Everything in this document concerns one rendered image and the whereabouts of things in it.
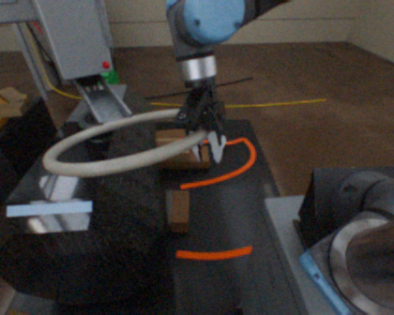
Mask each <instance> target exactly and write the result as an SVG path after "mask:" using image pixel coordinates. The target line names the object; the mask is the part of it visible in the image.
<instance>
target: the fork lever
mask: <svg viewBox="0 0 394 315"><path fill-rule="evenodd" d="M98 80H99V83H101V86H103V88H104V89H101V90H96V91H93V92H90V93H85V91H84V90H83V88H82V86H81V85H80V82H78V79H77V78H74V79H71V81H72V82H74V83H75V86H76V87H77V88H78V91H79V92H80V94H81V95H82V98H83V101H84V102H85V103H86V106H87V107H88V109H89V111H90V112H91V113H92V116H93V117H94V118H95V121H96V122H97V124H98V126H103V124H105V123H108V122H113V121H114V120H117V119H122V118H125V117H129V118H131V117H132V112H130V110H129V109H128V107H127V106H126V104H125V103H123V101H122V100H121V99H120V97H119V96H118V95H117V94H116V93H115V92H114V90H113V88H112V87H111V86H110V85H109V84H108V83H107V82H106V80H105V79H104V77H102V76H101V74H100V73H99V74H98Z"/></svg>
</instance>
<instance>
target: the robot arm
mask: <svg viewBox="0 0 394 315"><path fill-rule="evenodd" d="M290 1H294V0H167V2H166V18H167V19H168V20H169V26H170V30H171V37H172V41H173V47H174V54H175V61H176V63H177V69H178V73H179V80H180V81H183V82H184V85H185V87H186V88H192V90H190V92H189V95H188V96H187V97H186V100H185V101H184V103H183V104H182V107H181V108H180V109H179V112H178V113H177V115H176V117H175V118H174V120H173V122H174V125H175V126H176V127H177V129H185V133H186V137H187V136H189V135H190V134H192V133H193V132H195V131H196V130H198V129H204V130H206V131H208V130H210V128H211V132H210V133H209V134H208V136H207V139H208V141H209V142H210V143H211V146H212V148H211V151H212V152H213V159H215V161H216V162H217V163H220V159H221V157H222V148H223V147H224V145H225V144H226V140H225V137H224V136H222V125H221V123H220V117H221V119H222V122H223V121H224V120H225V119H227V118H226V112H225V108H224V99H221V100H218V92H217V87H216V81H215V76H216V75H217V74H218V70H217V66H216V60H215V51H214V46H213V45H215V44H219V43H222V42H224V41H226V40H228V39H230V38H231V37H232V36H233V35H234V34H235V33H236V32H237V30H238V29H239V28H242V27H243V26H245V25H246V24H249V23H250V22H252V21H253V20H256V19H257V18H259V17H260V16H262V15H264V14H266V13H267V12H268V11H270V10H271V9H273V8H276V7H277V6H281V5H283V4H285V3H286V4H287V3H288V2H290ZM222 106H223V110H224V116H223V117H222ZM331 212H332V215H333V218H334V220H335V223H336V224H337V227H339V228H338V229H337V230H336V231H334V232H333V233H331V234H330V235H328V236H327V237H326V238H324V239H323V240H321V241H320V242H318V243H317V244H316V245H314V246H313V247H311V248H309V249H307V251H306V252H305V253H304V254H303V255H302V256H300V258H299V264H300V266H301V267H302V269H303V270H304V272H305V274H306V276H308V277H309V279H310V281H311V282H312V284H313V285H314V287H315V288H316V289H317V291H319V293H320V294H321V295H322V296H323V298H324V299H325V300H326V302H327V303H328V304H329V306H330V307H331V309H332V310H334V312H335V313H336V314H337V315H394V179H391V178H390V177H387V176H386V175H382V174H381V173H378V172H355V173H352V174H350V175H347V176H346V177H344V179H342V180H341V181H340V183H339V184H338V186H337V187H336V188H335V191H334V192H333V196H332V199H331Z"/></svg>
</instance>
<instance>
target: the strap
mask: <svg viewBox="0 0 394 315"><path fill-rule="evenodd" d="M242 141H244V142H245V143H246V144H247V146H248V147H249V149H250V150H251V157H250V160H249V162H248V163H247V164H246V165H245V166H243V167H242V168H241V169H239V170H237V171H235V172H232V173H229V174H226V175H223V176H221V177H217V178H215V179H212V180H206V181H203V182H196V183H192V184H188V185H180V186H181V189H184V188H192V187H199V186H203V185H209V184H212V183H215V182H219V181H221V180H225V179H227V178H229V177H233V176H234V175H238V174H239V173H242V172H244V171H245V170H246V169H248V168H249V166H251V164H253V162H254V160H255V158H256V152H255V150H254V148H253V146H252V145H251V143H250V142H249V141H248V140H247V139H244V138H241V139H239V140H235V141H233V142H226V144H232V143H238V142H242ZM251 248H252V246H250V247H243V248H241V249H238V250H231V251H226V252H211V253H205V252H187V251H179V250H178V251H177V256H176V257H180V258H188V259H226V258H231V257H237V256H241V255H244V254H249V253H251Z"/></svg>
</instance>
